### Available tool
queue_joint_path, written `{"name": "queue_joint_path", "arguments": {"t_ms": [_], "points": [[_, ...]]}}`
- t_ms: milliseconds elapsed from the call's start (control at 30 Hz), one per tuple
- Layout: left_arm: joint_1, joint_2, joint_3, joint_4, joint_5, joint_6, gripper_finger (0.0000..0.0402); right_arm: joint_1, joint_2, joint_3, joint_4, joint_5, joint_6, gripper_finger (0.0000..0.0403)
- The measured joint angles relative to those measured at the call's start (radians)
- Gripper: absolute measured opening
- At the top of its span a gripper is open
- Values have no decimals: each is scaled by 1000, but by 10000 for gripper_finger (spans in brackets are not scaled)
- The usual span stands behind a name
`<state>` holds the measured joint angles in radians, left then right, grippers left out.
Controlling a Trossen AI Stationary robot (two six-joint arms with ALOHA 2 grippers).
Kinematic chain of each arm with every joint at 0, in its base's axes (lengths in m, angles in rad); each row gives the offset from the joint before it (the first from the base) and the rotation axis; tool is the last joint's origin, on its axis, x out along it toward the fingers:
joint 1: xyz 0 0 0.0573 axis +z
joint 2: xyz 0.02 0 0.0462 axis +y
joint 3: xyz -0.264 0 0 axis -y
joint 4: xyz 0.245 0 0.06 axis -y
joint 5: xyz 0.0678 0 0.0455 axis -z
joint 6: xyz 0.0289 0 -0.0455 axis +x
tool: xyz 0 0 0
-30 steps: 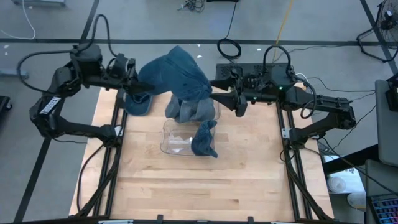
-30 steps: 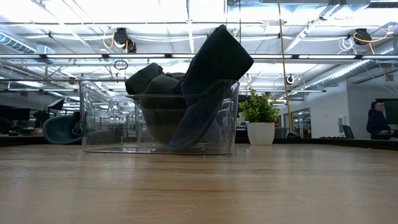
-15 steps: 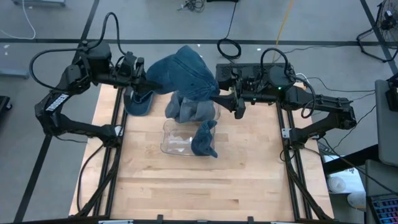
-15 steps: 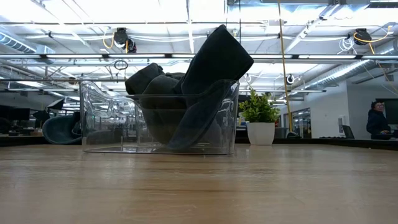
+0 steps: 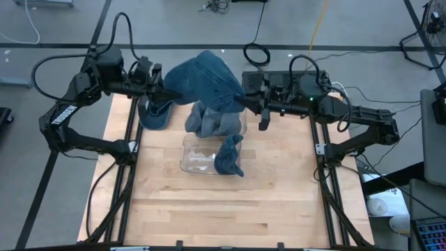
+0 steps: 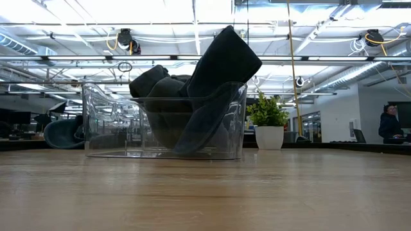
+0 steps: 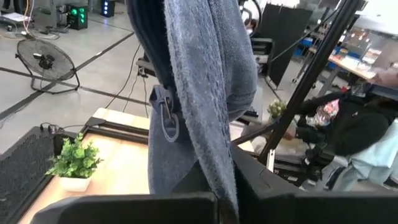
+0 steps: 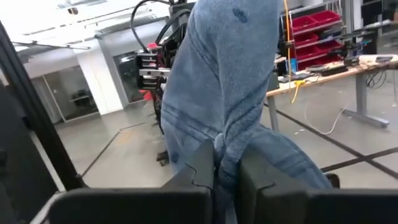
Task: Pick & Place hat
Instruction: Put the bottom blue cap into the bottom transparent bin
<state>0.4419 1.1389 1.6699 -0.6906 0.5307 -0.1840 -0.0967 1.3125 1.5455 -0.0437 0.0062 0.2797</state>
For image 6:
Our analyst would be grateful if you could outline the green plant in white pot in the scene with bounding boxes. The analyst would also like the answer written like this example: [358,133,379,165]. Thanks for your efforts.
[246,91,290,151]

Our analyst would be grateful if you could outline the black cable hoop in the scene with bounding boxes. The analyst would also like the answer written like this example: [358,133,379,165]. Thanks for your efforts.
[117,61,133,73]

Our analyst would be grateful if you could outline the silver spiral duct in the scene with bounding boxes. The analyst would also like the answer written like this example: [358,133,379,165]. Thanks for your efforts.
[316,41,411,94]

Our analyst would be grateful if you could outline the clear plastic bin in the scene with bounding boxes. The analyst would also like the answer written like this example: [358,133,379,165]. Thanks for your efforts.
[137,96,249,153]
[82,81,249,160]

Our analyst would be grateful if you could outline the grey denim cap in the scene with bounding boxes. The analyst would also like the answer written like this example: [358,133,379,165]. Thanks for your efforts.
[128,64,171,99]
[144,76,193,150]

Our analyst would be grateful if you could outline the person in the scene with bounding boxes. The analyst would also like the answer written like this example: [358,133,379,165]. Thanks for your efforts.
[378,104,406,144]

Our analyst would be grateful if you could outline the yellow reel cable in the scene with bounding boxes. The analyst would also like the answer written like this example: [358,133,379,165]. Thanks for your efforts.
[364,27,411,97]

